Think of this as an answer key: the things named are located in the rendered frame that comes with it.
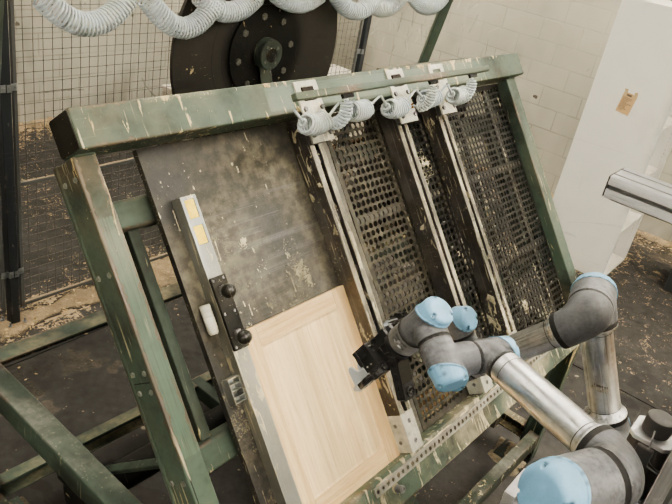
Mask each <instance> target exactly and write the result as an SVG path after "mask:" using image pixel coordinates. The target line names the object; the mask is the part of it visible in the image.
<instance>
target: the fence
mask: <svg viewBox="0 0 672 504"><path fill-rule="evenodd" d="M189 199H193V200H194V203H195V206H196V209H197V211H198V214H199V217H197V218H194V219H190V217H189V214H188V211H187V208H186V205H185V203H184V201H185V200H189ZM172 205H173V207H174V210H175V213H176V216H177V219H178V222H179V225H180V227H181V230H182V233H183V236H184V239H185V242H186V245H187V248H188V250H189V253H190V256H191V259H192V262H193V265H194V268H195V270H196V273H197V276H198V279H199V282H200V285H201V288H202V290H203V293H204V296H205V299H206V302H207V304H210V306H211V308H212V309H211V310H212V311H213V314H214V317H215V320H216V323H217V326H218V330H219V331H218V336H219V339H220V342H221V345H222V348H223V351H224V353H225V356H226V359H227V362H228V365H229V368H230V371H231V373H232V375H239V378H240V381H241V383H242V386H243V389H244V392H245V395H246V398H247V400H245V401H243V402H242V405H243V408H244V411H245V414H246V416H247V419H248V422H249V425H250V428H251V431H252V434H253V436H254V439H255V442H256V445H257V448H258V451H259V454H260V457H261V459H262V462H263V465H264V468H265V471H266V474H267V477H268V479H269V482H270V485H271V488H272V491H273V494H274V497H275V499H276V502H277V504H302V501H301V498H300V496H299V493H298V490H297V487H296V484H295V481H294V478H293V475H292V473H291V470H290V467H289V464H288V461H287V458H286V455H285V452H284V449H283V447H282V444H281V441H280V438H279V435H278V432H277V429H276V426H275V424H274V421H273V418H272V415H271V412H270V409H269V406H268V403H267V401H266V398H265V395H264V392H263V389H262V386H261V383H260V380H259V377H258V375H257V372H256V369H255V366H254V363H253V360H252V357H251V354H250V352H249V349H248V346H247V347H245V348H242V349H240V350H238V351H236V352H234V351H233V349H232V346H231V343H230V340H229V337H228V334H227V331H226V328H225V326H224V323H223V320H222V317H221V314H220V311H219V308H218V305H217V303H216V300H215V297H214V294H213V291H212V288H211V285H210V283H209V279H210V278H213V277H216V276H218V275H221V274H222V271H221V268H220V265H219V262H218V259H217V256H216V254H215V251H214V248H213V245H212V242H211V239H210V236H209V233H208V230H207V228H206V225H205V222H204V219H203V216H202V213H201V210H200V207H199V205H198V202H197V199H196V196H195V194H193V195H189V196H185V197H181V198H178V199H176V200H174V201H172ZM200 224H202V226H203V229H204V232H205V234H206V237H207V240H208V242H207V243H205V244H202V245H199V243H198V240H197V237H196V234H195V231H194V228H193V227H194V226H197V225H200Z"/></svg>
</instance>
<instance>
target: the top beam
mask: <svg viewBox="0 0 672 504"><path fill-rule="evenodd" d="M433 64H442V66H443V69H444V71H451V70H458V69H465V68H472V67H479V66H486V65H488V66H489V69H490V70H489V71H487V72H483V73H477V77H474V79H473V80H476V82H475V83H477V85H476V86H482V85H487V84H493V83H498V82H500V81H503V80H506V79H508V78H514V77H517V76H519V75H522V74H523V73H524V72H523V69H522V66H521V63H520V59H519V56H518V53H509V54H501V55H493V56H485V57H477V58H468V59H460V60H452V61H444V62H436V63H428V64H419V65H411V66H403V67H395V68H387V69H379V70H371V71H362V72H354V73H346V74H338V75H330V76H322V77H313V78H305V79H297V80H289V81H281V82H273V83H264V84H256V85H248V86H240V87H232V88H224V89H215V90H207V91H199V92H191V93H183V94H175V95H167V96H158V97H150V98H142V99H134V100H126V101H118V102H109V103H101V104H93V105H85V106H77V107H69V108H67V109H65V110H64V111H63V112H61V113H60V114H59V115H57V116H56V117H55V118H53V119H52V120H51V121H50V122H49V126H50V129H51V131H52V134H53V137H54V140H55V143H56V145H57V148H58V151H59V154H60V157H61V159H62V160H64V161H69V160H70V158H72V157H74V156H75V155H80V154H85V153H91V152H95V153H96V156H97V155H103V154H108V153H114V152H119V151H125V150H130V149H136V148H141V147H147V146H152V145H158V144H163V143H169V142H174V141H180V140H185V139H191V138H196V137H202V136H207V135H213V134H218V133H224V132H229V131H235V130H240V129H246V128H251V127H257V126H262V125H268V124H273V123H278V122H284V121H289V120H295V119H299V118H298V117H297V116H296V114H295V113H294V112H293V110H296V111H297V112H298V114H299V115H300V116H302V112H301V109H300V106H299V103H298V101H296V102H293V100H292V97H291V95H292V94H294V93H295V92H294V89H293V86H292V82H298V81H306V80H314V79H315V80H316V83H317V86H318V89H324V88H331V87H338V86H345V85H352V84H359V83H366V82H373V81H380V80H386V77H385V74H384V71H386V70H393V69H402V71H403V74H404V77H408V76H415V75H423V74H428V71H427V67H426V66H427V65H433ZM469 79H471V78H469V77H468V75H463V76H457V77H451V78H447V81H448V83H449V84H450V88H453V87H457V88H458V87H459V86H462V85H464V86H466V83H467V81H470V80H469ZM407 86H408V89H409V90H410V94H411V93H412V92H413V90H416V89H418V91H419V92H420V91H422V90H425V89H427V88H431V87H430V85H429V83H428V81H425V82H418V83H412V84H407ZM380 95H382V96H383V98H384V99H385V100H387V99H391V98H392V95H391V92H390V89H389V87H386V88H380V89H373V90H367V91H361V92H354V97H352V98H348V99H349V101H358V100H360V99H368V100H369V101H370V102H372V101H373V100H374V99H375V98H376V97H377V96H380ZM392 99H393V98H392ZM322 101H323V104H324V105H325V110H326V112H327V113H330V111H331V110H332V109H333V108H334V106H335V105H336V104H337V103H340V102H344V99H342V98H341V95H335V96H328V97H322Z"/></svg>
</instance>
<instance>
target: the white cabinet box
mask: <svg viewBox="0 0 672 504"><path fill-rule="evenodd" d="M671 148H672V1H670V0H622V2H621V5H620V7H619V10H618V13H617V16H616V19H615V22H614V25H613V27H612V30H611V33H610V36H609V39H608V42H607V45H606V47H605V50H604V53H603V56H602V59H601V62H600V65H599V67H598V70H597V73H596V76H595V79H594V82H593V85H592V87H591V90H590V93H589V96H588V99H587V102H586V105H585V108H584V110H583V113H582V116H581V119H580V122H579V125H578V128H577V130H576V133H575V136H574V139H573V142H572V145H571V148H570V150H569V153H568V156H567V159H566V162H565V165H564V168H563V170H562V173H561V176H560V179H559V182H558V185H557V188H556V190H555V193H554V196H553V202H554V205H555V208H556V211H557V214H558V217H559V221H560V224H561V227H562V230H563V233H564V236H565V240H566V243H567V246H568V249H569V252H570V255H571V259H572V262H573V265H574V268H575V269H576V270H578V271H580V272H582V273H588V272H599V273H602V274H605V275H607V274H609V273H610V272H611V271H612V270H613V269H614V268H615V267H617V266H618V265H619V264H620V263H621V262H622V261H623V260H624V258H625V257H626V255H627V253H628V250H629V248H630V246H631V243H632V241H633V239H634V236H635V234H636V231H637V229H638V227H639V224H640V222H641V220H642V217H643V215H644V213H641V212H639V211H636V210H634V209H631V208H629V207H626V206H624V205H621V204H619V203H616V202H614V201H611V200H610V199H608V198H606V197H603V196H602V194H603V191H604V188H605V186H606V183H607V181H608V178H609V176H610V175H611V174H613V173H615V172H617V171H618V170H620V169H622V168H628V169H631V170H633V171H636V172H639V173H641V174H644V175H647V176H649V177H652V178H655V179H659V177H660V174H661V172H662V170H663V167H664V165H665V163H666V160H667V158H668V155H669V153H670V151H671Z"/></svg>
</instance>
